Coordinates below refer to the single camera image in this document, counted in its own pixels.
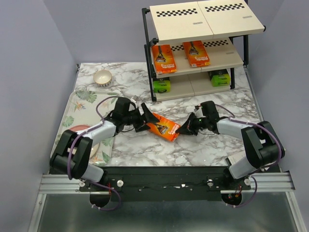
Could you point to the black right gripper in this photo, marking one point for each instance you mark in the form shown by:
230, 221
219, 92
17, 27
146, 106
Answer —
186, 128

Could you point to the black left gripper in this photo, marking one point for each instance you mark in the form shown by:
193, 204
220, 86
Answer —
148, 117

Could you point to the orange Gillette Fusion5 box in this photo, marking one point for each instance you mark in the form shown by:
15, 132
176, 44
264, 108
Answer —
165, 128

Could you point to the black green razor box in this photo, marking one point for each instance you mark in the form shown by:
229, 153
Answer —
219, 78
161, 85

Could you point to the beige black three-tier shelf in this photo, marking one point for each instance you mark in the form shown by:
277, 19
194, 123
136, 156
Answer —
224, 26

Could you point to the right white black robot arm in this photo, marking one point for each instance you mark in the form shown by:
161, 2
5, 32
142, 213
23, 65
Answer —
261, 144

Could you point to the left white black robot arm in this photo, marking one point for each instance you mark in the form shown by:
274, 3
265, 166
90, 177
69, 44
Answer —
72, 152

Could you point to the white paper card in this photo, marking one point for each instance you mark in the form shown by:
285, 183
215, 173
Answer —
234, 158

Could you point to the pink white plate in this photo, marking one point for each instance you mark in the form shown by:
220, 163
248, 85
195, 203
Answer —
81, 128

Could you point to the white bowl orange rim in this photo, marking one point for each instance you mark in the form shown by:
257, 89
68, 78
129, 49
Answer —
102, 78

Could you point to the white leaf-print tray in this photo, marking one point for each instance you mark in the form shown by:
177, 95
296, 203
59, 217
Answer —
83, 112

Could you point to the clear drinking glass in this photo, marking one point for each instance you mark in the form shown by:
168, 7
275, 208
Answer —
82, 92

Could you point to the aluminium black mounting rail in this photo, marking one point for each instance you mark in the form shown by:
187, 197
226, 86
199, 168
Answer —
161, 184

